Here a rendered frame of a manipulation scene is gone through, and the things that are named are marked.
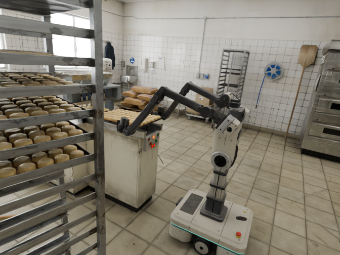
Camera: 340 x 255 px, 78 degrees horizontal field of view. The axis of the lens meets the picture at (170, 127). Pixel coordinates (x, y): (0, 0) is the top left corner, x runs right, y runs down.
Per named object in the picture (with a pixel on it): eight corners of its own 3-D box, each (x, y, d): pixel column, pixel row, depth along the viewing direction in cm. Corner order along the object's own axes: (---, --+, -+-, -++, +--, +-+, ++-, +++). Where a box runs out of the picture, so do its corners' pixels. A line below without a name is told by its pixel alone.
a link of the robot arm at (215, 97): (183, 80, 193) (188, 78, 201) (178, 93, 201) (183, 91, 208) (226, 101, 178) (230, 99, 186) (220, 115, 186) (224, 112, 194)
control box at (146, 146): (142, 151, 196) (143, 136, 192) (156, 142, 217) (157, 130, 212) (145, 152, 195) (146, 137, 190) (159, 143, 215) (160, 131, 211)
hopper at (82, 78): (53, 85, 211) (51, 71, 206) (96, 82, 258) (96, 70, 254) (73, 89, 198) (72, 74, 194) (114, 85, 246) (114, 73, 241)
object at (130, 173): (87, 192, 244) (84, 117, 216) (109, 178, 273) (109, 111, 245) (137, 216, 213) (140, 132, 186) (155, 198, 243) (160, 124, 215)
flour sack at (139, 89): (129, 91, 599) (129, 85, 594) (137, 90, 636) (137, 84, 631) (151, 95, 573) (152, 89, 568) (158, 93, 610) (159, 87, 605)
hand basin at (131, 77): (145, 94, 676) (147, 58, 642) (138, 95, 644) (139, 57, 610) (122, 89, 720) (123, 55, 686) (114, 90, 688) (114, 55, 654)
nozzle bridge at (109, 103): (47, 119, 215) (43, 86, 205) (100, 108, 276) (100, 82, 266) (69, 126, 201) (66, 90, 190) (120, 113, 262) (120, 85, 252)
